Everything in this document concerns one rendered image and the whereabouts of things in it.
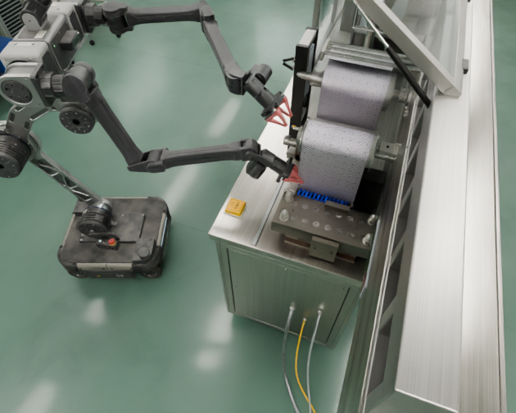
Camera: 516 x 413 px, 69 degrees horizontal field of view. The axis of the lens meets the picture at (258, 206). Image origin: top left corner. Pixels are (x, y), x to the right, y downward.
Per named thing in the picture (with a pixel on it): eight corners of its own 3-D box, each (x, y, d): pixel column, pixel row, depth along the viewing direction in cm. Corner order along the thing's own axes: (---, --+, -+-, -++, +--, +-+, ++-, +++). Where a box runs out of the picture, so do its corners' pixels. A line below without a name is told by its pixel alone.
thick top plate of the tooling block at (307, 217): (283, 200, 156) (283, 191, 151) (379, 227, 148) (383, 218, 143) (270, 230, 147) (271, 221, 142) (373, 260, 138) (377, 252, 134)
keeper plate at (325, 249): (310, 250, 148) (313, 235, 140) (334, 258, 146) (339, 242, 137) (308, 256, 147) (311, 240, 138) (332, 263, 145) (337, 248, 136)
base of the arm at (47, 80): (54, 93, 133) (38, 61, 123) (77, 93, 133) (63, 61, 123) (46, 107, 127) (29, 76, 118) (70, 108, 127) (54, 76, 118)
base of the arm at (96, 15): (92, 24, 163) (83, -6, 154) (111, 24, 163) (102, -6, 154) (88, 34, 158) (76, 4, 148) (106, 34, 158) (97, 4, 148)
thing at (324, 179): (296, 188, 154) (300, 156, 140) (352, 204, 149) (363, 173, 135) (296, 189, 154) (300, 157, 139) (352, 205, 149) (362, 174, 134)
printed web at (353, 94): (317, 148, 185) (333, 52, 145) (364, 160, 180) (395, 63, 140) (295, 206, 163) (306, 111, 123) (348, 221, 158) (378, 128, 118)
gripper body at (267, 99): (263, 119, 135) (248, 104, 133) (272, 102, 141) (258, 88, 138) (274, 110, 130) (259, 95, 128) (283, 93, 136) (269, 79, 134)
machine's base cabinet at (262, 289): (327, 85, 370) (342, -7, 302) (393, 99, 356) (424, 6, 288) (227, 317, 225) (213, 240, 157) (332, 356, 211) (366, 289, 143)
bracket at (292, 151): (286, 182, 172) (290, 131, 148) (299, 186, 170) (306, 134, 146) (282, 190, 169) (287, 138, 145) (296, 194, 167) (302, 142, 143)
